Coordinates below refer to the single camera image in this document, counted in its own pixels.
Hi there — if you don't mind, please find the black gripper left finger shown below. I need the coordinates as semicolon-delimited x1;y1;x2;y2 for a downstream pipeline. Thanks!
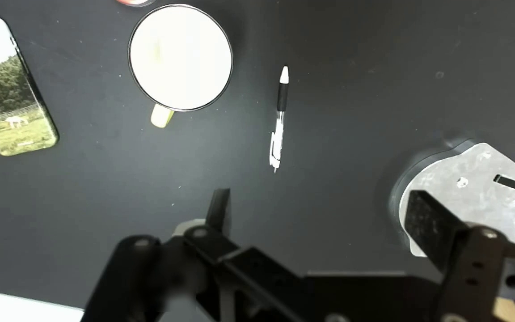
81;187;305;322

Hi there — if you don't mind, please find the white black pen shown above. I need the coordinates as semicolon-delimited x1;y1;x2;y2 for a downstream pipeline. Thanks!
267;64;292;175

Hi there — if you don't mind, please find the silver metal plate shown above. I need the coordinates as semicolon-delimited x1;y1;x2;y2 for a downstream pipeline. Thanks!
389;139;515;259

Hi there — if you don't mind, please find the yellow mug white inside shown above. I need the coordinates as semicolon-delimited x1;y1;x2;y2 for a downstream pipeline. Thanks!
128;1;235;130

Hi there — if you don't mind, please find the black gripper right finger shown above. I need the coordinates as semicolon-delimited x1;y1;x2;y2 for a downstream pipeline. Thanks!
405;187;515;322

